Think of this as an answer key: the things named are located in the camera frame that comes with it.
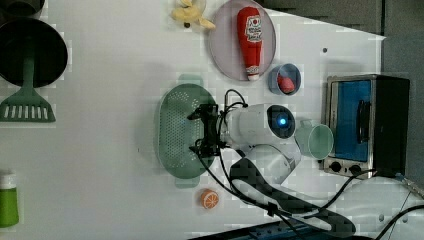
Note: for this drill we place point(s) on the mint green strainer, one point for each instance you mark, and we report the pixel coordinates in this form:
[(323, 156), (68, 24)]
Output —
[(176, 133)]

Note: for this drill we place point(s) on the orange slice toy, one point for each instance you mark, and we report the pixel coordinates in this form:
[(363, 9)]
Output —
[(209, 199)]

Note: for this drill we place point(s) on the green bottle white cap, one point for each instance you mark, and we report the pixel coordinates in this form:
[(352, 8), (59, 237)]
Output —
[(9, 215)]

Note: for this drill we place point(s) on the mint green mug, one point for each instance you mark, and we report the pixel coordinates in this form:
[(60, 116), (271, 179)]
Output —
[(314, 140)]

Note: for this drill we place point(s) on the small blue bowl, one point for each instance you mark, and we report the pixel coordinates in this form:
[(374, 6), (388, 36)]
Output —
[(286, 70)]

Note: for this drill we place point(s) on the yellow banana peel toy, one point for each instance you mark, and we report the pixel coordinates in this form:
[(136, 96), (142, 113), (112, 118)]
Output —
[(189, 13)]

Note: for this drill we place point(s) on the silver toaster oven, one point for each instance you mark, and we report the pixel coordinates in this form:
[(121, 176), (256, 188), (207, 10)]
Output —
[(368, 116)]

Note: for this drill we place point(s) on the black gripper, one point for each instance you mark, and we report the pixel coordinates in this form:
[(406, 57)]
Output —
[(207, 147)]

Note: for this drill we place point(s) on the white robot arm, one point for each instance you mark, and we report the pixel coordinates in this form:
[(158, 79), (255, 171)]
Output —
[(263, 136)]

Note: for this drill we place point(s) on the grey round plate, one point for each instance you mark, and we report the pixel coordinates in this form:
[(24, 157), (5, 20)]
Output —
[(223, 40)]

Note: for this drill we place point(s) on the dark pot top left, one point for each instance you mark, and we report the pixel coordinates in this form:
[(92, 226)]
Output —
[(21, 8)]

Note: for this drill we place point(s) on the red ketchup bottle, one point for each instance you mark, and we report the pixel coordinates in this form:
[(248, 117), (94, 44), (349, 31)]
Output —
[(249, 31)]

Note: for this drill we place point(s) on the red toy strawberry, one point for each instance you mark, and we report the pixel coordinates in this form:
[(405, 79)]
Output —
[(285, 84)]

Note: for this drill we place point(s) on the black round pan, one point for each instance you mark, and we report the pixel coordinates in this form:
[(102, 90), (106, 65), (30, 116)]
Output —
[(31, 38)]

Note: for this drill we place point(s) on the green slotted spatula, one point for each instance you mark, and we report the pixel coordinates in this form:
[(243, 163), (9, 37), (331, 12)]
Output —
[(26, 105)]

